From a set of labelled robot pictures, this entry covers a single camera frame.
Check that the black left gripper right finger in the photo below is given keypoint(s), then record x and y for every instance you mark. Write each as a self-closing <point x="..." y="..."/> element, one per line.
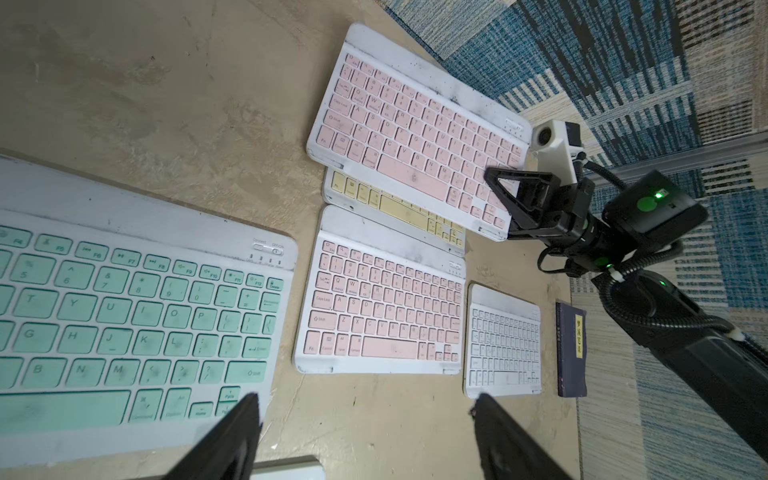
<point x="505" y="449"/>

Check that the yellow key keyboard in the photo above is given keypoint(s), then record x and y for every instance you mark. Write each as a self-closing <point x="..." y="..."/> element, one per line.
<point x="345" y="192"/>

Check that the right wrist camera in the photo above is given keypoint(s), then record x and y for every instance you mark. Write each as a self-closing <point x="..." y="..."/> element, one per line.
<point x="555" y="148"/>

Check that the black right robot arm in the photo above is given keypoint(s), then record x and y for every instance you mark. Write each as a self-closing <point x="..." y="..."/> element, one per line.
<point x="721" y="363"/>

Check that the green key keyboard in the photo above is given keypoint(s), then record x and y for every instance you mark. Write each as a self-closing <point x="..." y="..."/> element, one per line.
<point x="127" y="322"/>

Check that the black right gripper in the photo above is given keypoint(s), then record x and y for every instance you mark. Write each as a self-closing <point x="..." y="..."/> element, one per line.
<point x="646" y="220"/>

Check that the pink key keyboard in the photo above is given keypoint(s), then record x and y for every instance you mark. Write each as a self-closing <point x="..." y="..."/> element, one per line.
<point x="397" y="123"/>
<point x="378" y="301"/>
<point x="296" y="468"/>

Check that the dark blue notebook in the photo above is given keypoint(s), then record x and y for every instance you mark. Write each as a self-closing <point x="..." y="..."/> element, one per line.
<point x="571" y="350"/>

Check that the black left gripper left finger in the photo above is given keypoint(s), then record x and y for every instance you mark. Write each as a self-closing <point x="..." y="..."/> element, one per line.
<point x="228" y="451"/>

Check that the white key keyboard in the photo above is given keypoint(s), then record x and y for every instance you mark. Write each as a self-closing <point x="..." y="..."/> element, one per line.
<point x="503" y="345"/>

